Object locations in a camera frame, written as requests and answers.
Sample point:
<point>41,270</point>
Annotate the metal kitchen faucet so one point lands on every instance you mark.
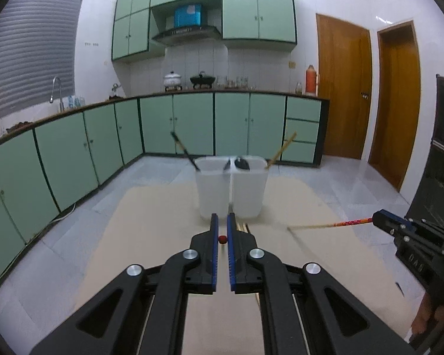
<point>61,98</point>

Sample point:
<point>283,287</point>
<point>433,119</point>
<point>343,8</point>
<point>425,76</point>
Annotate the white lidded pot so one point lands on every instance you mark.
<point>172,80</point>

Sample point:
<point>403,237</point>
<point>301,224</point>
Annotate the green wall cabinets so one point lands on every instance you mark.
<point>273,14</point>

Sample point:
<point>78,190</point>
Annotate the dark wooden chopstick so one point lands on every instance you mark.
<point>185,151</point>

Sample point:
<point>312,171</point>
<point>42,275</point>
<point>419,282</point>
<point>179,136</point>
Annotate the black glass-front cabinet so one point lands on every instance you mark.
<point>440,162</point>

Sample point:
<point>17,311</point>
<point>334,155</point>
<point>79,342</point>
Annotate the glass jar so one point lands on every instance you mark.
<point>299,88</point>

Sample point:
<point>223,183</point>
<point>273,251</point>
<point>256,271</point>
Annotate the green kitchen base cabinets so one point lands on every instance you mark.
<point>192,122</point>

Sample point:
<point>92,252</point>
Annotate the brown wooden door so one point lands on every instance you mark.
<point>396,111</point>
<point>344,88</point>

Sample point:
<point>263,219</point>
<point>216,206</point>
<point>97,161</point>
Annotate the beige tablecloth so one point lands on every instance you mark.
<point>151,229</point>

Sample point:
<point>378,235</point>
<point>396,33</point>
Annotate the person's right hand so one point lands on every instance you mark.
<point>423,321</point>

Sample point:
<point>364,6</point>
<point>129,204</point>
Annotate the blue bottle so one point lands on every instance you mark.
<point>71,102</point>

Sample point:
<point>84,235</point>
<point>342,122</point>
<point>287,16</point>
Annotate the metal spoon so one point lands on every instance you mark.
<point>240,163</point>

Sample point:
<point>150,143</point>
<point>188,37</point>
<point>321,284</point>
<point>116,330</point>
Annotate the stack of patterned bowls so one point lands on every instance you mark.
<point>242,83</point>

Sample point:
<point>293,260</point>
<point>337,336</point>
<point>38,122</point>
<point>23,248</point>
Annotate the grey window blind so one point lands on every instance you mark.
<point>29,44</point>

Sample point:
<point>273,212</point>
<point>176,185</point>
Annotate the black lidded wok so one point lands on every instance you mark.
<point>202,80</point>

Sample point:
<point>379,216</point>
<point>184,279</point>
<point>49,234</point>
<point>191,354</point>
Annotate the green drawer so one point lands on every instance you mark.
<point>301,130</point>
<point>303,108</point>
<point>299,152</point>

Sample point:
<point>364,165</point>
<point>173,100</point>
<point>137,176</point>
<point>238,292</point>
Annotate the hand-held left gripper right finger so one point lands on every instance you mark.
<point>232,262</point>

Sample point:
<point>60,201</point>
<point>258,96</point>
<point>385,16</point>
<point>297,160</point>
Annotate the dark cloth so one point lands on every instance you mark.
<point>20,125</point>

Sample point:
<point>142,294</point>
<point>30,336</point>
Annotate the black range hood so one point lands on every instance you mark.
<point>187,35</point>

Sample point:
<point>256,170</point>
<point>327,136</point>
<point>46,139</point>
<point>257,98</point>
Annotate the white two-compartment utensil holder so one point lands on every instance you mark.
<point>214,192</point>

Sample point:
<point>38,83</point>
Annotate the orange thermos flask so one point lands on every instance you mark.
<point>311,81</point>

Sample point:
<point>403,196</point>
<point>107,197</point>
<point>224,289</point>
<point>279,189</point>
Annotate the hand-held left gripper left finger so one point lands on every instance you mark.
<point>214,259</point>

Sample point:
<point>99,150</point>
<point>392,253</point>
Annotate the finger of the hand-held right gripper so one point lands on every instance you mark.
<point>434,231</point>
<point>388,223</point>

